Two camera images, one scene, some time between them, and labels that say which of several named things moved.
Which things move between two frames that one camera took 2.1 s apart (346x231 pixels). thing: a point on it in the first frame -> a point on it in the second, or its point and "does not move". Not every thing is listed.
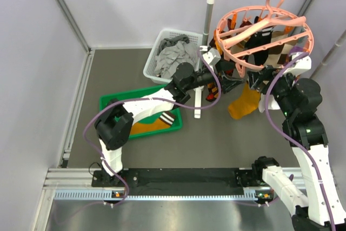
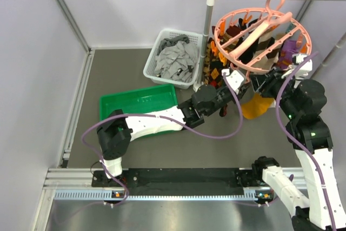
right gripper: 267,73 does not move
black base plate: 183,182 does not move
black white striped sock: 263,37 -> 267,40
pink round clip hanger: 264,37 does not move
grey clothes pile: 172,51 does not move
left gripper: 225,84 -> 241,91
